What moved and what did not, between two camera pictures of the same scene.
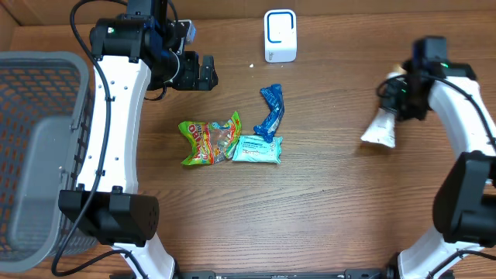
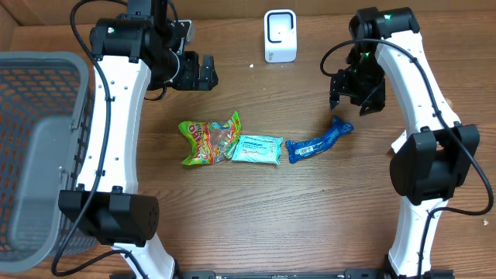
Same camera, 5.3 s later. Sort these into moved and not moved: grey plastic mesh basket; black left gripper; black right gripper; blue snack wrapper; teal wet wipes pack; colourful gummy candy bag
Moved: black right gripper; blue snack wrapper
Not moved: teal wet wipes pack; black left gripper; colourful gummy candy bag; grey plastic mesh basket
